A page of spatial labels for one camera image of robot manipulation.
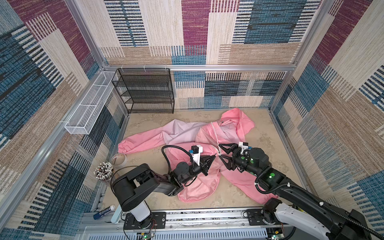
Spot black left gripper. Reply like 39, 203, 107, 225
180, 155, 214, 186

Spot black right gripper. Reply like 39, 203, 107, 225
218, 143, 260, 177

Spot pink hooded zip jacket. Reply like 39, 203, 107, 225
118, 108, 275, 205

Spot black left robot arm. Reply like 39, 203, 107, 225
110, 145, 216, 230

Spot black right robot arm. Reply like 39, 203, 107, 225
219, 144, 384, 240

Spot cup of white-tipped markers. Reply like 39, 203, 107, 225
94, 162, 114, 181

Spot blue marker pen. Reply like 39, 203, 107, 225
93, 205, 116, 220

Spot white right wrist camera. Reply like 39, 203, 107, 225
239, 142, 249, 155

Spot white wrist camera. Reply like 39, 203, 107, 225
190, 145, 203, 166
239, 142, 249, 155

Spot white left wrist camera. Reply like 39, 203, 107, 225
190, 145, 203, 166

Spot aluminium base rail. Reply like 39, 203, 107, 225
77, 204, 331, 240

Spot black wire shelf rack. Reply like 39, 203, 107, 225
112, 68, 175, 114

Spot white wire mesh basket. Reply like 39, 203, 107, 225
65, 72, 115, 135

